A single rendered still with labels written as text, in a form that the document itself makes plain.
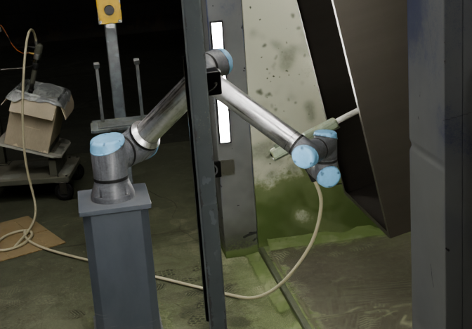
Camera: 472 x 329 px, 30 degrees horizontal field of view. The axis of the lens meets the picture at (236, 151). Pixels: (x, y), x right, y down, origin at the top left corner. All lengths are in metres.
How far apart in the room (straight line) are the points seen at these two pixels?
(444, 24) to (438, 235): 0.41
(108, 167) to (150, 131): 0.24
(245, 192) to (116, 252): 1.07
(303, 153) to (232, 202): 1.46
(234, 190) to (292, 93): 0.59
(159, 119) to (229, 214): 1.08
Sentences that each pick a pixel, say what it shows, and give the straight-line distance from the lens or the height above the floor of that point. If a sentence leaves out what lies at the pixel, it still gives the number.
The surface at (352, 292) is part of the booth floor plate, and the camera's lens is 4.22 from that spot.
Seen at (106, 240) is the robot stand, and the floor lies 0.50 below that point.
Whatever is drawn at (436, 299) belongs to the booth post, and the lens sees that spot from 1.82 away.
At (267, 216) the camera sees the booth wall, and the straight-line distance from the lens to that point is 4.73.
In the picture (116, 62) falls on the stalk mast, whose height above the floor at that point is 1.08.
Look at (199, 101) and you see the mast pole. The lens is 2.49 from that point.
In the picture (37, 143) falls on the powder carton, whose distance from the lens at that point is 5.92.
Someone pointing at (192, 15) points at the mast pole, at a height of 1.55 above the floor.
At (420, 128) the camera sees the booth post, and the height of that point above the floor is 1.40.
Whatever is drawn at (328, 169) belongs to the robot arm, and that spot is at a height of 0.84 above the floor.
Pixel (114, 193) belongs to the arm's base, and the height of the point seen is 0.68.
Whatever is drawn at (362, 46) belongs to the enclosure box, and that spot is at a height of 1.27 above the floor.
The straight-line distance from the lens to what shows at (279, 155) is 3.69.
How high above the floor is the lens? 1.86
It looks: 16 degrees down
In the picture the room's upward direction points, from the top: 4 degrees counter-clockwise
